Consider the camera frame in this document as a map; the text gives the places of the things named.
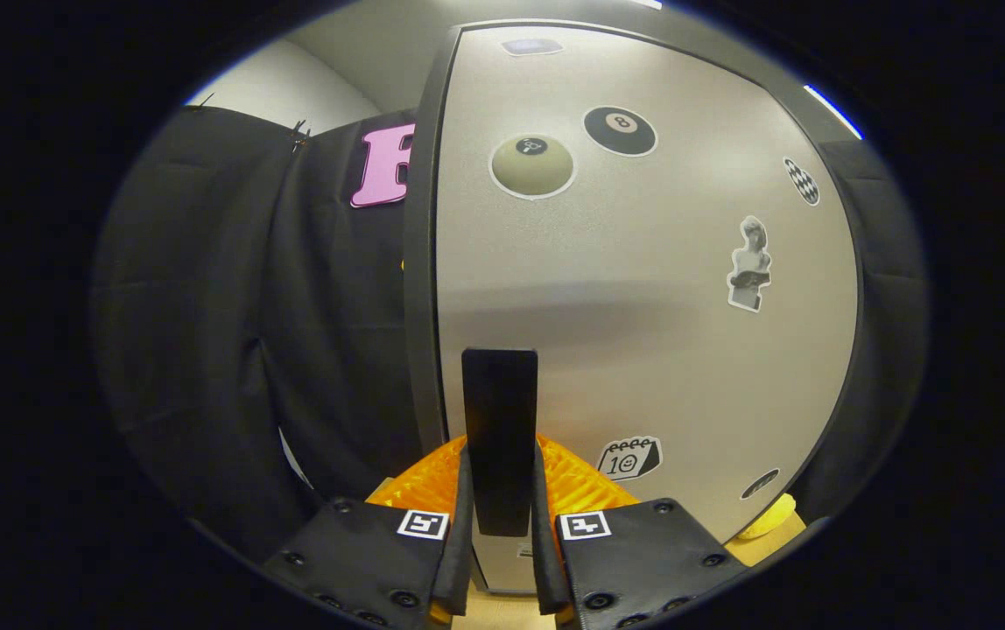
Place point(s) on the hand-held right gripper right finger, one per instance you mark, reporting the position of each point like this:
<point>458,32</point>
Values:
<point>643,560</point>

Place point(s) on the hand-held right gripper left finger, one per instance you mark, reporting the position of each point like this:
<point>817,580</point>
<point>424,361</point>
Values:
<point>362,560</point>

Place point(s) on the dark grey cabinet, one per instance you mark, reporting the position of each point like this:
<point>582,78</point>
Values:
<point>419,262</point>

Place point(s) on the yellow round sponge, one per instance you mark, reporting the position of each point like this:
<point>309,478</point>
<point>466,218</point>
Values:
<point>772,521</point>

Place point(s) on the black backdrop cloth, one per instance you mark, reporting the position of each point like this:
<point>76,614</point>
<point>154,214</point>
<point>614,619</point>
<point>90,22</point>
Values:
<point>205,306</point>

